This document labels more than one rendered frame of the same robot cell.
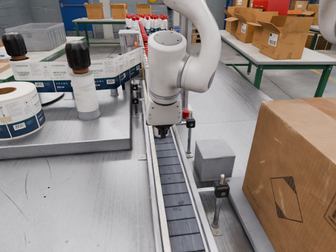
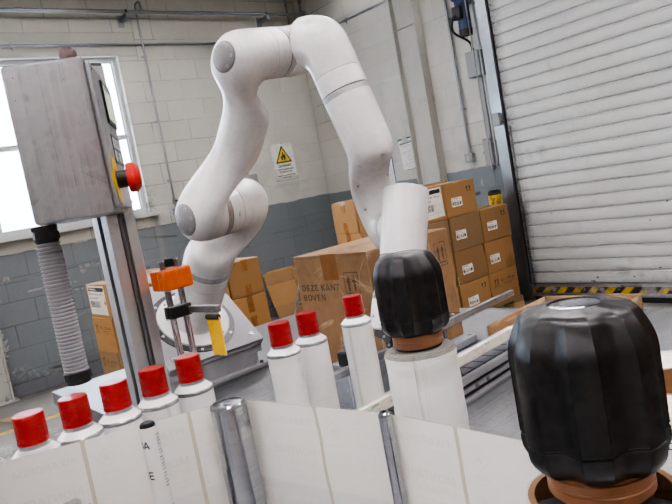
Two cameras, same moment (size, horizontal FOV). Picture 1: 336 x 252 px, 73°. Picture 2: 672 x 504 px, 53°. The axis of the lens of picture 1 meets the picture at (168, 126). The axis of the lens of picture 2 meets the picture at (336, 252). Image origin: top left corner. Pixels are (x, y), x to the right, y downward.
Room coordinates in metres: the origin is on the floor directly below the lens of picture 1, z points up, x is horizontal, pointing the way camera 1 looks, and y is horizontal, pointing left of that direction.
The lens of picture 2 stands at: (1.39, 0.90, 1.27)
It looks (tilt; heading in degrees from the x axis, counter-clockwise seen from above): 5 degrees down; 233
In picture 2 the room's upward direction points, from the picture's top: 10 degrees counter-clockwise
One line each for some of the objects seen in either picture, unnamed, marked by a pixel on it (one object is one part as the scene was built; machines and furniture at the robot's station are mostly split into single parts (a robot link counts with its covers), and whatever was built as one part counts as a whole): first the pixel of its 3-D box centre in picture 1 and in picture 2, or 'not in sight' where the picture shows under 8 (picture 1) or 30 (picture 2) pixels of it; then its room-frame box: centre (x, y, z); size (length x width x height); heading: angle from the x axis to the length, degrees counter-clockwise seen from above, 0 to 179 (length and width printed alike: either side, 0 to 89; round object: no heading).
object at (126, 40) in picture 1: (131, 55); not in sight; (1.38, 0.21, 1.01); 0.14 x 0.13 x 0.26; 8
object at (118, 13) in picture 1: (119, 10); not in sight; (6.47, 1.23, 0.96); 0.43 x 0.42 x 0.37; 88
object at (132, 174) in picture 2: not in sight; (128, 177); (1.05, 0.07, 1.33); 0.04 x 0.03 x 0.04; 63
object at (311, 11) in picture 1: (316, 14); not in sight; (5.23, -3.08, 0.97); 0.51 x 0.36 x 0.37; 94
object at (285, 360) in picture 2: not in sight; (290, 388); (0.87, 0.05, 0.98); 0.05 x 0.05 x 0.20
